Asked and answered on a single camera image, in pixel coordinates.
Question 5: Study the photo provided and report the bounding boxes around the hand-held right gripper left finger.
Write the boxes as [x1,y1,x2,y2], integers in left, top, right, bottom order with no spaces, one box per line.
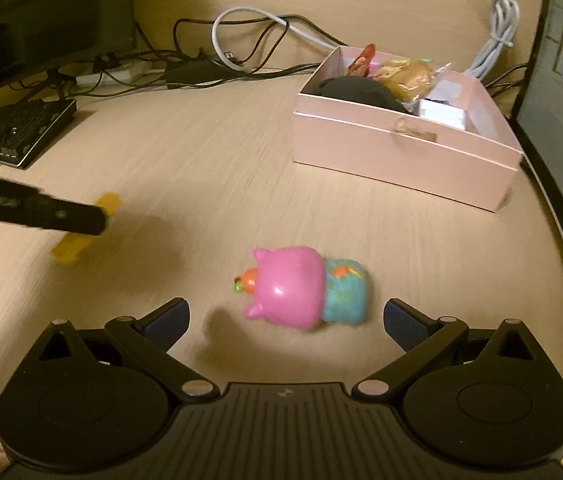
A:
[36,297,218,404]

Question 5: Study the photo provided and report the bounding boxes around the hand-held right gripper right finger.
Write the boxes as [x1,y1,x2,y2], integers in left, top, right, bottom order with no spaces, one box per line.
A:
[353,298,538,404]

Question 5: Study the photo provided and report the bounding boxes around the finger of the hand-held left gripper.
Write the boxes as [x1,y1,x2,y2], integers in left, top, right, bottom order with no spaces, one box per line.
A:
[0,168,108,237]

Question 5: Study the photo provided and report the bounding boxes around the yellow toy brick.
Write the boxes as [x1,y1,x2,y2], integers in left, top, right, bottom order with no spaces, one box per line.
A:
[52,192,123,265]

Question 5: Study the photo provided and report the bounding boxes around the pink and teal pig toy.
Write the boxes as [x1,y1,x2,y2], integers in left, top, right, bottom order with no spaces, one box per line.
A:
[234,245,369,333]

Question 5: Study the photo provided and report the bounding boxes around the pink storage box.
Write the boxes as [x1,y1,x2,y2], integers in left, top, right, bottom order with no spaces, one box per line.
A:
[292,45,525,213]

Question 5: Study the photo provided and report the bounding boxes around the white adapter block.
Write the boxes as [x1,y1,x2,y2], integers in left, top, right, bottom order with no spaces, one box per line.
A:
[419,79,467,131]

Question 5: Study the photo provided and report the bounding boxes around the black cloth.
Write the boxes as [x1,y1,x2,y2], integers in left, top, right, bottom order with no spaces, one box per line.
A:
[317,76,408,113]

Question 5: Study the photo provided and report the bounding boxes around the clear bread packet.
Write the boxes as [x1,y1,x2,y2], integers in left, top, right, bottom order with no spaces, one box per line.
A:
[372,57,438,103]

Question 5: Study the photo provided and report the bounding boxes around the red snack packet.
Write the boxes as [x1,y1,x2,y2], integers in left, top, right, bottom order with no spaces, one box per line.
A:
[346,44,378,78]

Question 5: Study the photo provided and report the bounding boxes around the black keyboard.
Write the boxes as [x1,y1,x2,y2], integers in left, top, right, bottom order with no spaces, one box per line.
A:
[0,97,78,169]

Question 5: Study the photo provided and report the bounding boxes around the white power strip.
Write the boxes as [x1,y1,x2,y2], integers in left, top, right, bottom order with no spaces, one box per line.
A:
[76,61,151,87]

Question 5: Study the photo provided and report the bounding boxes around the black computer monitor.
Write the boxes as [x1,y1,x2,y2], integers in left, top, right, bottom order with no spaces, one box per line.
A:
[0,0,138,122]

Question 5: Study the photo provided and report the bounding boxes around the black power adapter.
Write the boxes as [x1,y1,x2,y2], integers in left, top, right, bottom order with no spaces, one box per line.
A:
[164,57,223,87]

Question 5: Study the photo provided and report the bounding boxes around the tangled black cables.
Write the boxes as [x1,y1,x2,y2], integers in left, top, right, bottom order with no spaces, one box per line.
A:
[46,16,329,98]

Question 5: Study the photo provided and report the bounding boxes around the grey looped cable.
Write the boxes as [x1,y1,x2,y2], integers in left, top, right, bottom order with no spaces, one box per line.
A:
[212,6,351,74]

